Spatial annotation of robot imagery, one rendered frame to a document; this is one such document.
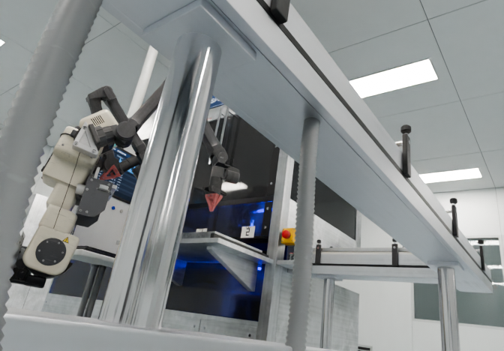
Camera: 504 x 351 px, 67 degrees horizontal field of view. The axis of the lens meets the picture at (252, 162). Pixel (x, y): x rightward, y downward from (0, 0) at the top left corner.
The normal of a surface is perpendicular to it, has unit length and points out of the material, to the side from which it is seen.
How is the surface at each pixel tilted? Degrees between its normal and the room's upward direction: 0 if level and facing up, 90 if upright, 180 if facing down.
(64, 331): 90
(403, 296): 90
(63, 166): 90
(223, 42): 180
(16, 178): 118
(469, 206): 90
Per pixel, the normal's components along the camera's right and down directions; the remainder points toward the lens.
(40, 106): 0.55, 0.23
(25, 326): 0.79, -0.14
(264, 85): -0.14, 0.90
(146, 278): 0.42, -0.31
